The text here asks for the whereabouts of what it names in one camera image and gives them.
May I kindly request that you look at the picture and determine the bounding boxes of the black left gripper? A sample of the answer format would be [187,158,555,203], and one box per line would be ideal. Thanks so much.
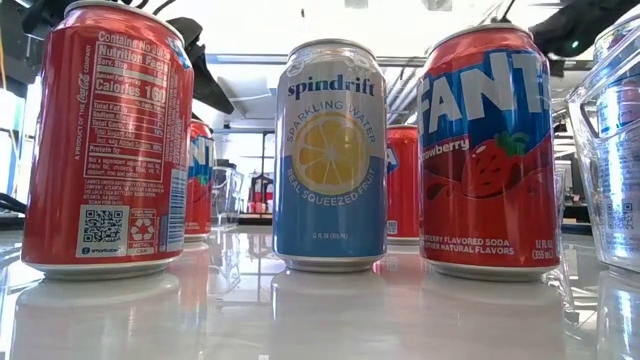
[171,16,236,117]

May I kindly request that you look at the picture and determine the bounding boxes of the Spindrift lemon sparkling water can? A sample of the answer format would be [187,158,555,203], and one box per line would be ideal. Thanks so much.
[272,38,389,274]

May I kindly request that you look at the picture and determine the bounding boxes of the clear plastic bin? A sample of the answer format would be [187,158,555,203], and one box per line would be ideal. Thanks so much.
[564,13,640,275]
[209,162,247,230]

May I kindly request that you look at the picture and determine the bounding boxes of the red and black equipment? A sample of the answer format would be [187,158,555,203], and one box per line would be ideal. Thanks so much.
[247,173,274,215]

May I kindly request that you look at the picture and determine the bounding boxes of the black table frame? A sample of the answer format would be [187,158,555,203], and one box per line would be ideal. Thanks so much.
[237,213,274,226]

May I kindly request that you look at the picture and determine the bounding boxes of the silver ventilation duct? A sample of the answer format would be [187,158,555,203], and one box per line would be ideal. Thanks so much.
[387,64,427,126]

